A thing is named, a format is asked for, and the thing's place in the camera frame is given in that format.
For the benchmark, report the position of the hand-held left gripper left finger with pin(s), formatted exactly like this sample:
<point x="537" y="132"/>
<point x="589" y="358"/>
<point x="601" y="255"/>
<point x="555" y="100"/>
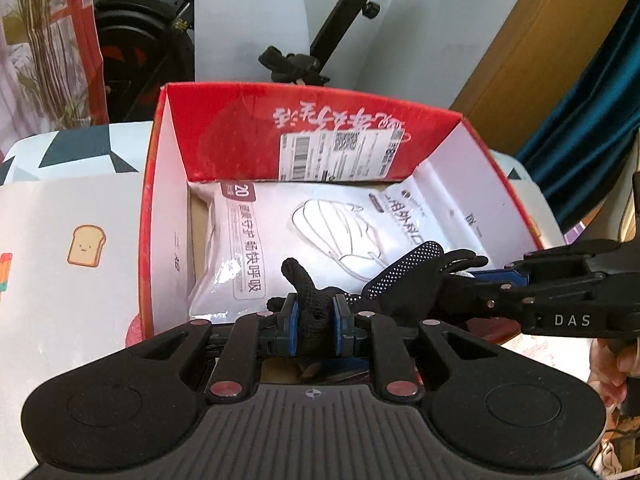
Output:
<point x="292" y="321"/>

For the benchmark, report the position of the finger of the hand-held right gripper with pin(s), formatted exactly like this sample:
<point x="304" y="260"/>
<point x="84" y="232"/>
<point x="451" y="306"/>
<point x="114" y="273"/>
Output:
<point x="480" y="297"/>
<point x="500" y="275"/>

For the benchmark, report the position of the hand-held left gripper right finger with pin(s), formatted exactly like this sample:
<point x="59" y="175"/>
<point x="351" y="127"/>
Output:
<point x="341" y="322"/>

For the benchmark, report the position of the black dotted knit glove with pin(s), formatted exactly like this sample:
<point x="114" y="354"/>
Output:
<point x="315" y="310"/>

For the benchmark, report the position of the red cardboard box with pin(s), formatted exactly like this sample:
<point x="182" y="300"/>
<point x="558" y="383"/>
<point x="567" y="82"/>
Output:
<point x="225" y="125"/>

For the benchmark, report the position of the person's right hand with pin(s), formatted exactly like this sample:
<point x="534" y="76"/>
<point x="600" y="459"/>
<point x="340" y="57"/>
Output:
<point x="607" y="375"/>

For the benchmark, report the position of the white face mask packet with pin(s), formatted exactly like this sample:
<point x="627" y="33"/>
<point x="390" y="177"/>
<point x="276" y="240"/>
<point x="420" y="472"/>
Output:
<point x="260" y="220"/>
<point x="450" y="200"/>

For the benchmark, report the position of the teal curtain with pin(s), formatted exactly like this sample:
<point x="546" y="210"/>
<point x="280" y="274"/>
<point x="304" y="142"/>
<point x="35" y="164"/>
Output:
<point x="590" y="135"/>

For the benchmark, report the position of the wooden door panel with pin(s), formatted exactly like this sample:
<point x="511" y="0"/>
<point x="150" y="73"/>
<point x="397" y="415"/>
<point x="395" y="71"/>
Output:
<point x="540" y="60"/>

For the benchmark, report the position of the white printed tablecloth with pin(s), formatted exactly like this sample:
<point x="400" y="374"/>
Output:
<point x="75" y="200"/>

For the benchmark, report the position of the black exercise bike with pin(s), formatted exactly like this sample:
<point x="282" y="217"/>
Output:
<point x="145" y="35"/>

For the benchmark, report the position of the red plant-print wall cloth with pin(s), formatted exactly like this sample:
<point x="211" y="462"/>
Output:
<point x="50" y="60"/>

